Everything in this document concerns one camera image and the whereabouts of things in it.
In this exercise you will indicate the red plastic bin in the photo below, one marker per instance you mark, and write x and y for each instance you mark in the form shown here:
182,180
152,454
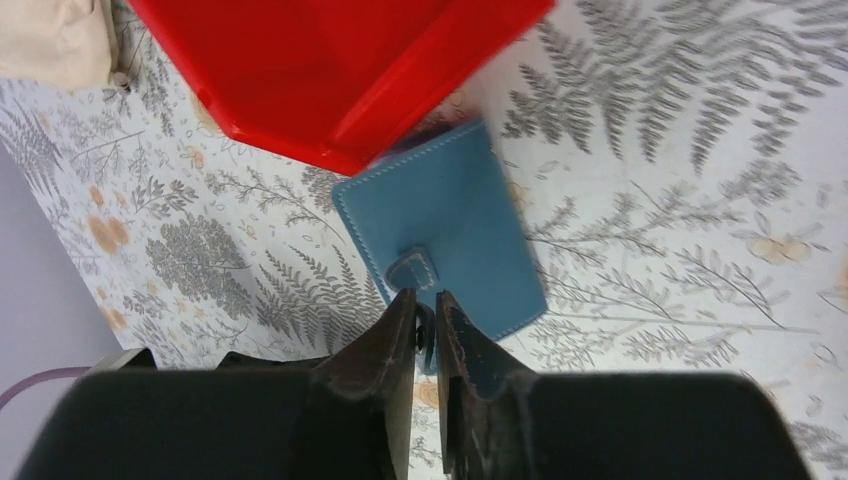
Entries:
330,83

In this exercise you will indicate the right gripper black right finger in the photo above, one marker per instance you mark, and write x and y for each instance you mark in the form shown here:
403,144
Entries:
499,419

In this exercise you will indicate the floral patterned table mat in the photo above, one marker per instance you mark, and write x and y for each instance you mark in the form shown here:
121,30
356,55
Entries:
681,167

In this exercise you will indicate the beige crumpled cloth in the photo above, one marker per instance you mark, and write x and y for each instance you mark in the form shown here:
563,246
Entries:
69,44

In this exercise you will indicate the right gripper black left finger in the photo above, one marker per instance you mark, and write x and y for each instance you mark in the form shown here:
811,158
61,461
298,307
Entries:
347,417

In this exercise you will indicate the blue card holder wallet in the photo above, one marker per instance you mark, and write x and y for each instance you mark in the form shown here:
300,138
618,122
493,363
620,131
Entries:
440,218

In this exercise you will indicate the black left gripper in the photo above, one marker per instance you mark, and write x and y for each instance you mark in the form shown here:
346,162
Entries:
232,362

